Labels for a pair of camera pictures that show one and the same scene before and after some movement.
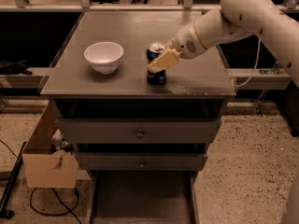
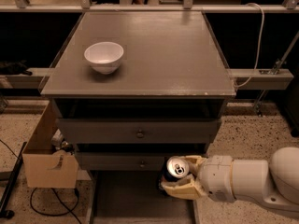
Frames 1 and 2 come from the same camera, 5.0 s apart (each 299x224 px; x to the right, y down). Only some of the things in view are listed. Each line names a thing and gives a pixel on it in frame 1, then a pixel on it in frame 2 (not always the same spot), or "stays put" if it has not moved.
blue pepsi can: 152,52 → 176,168
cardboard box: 45,167 stays put
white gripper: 186,43 → 216,176
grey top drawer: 138,131 stays put
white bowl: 104,56 stays put
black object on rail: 14,67 stays put
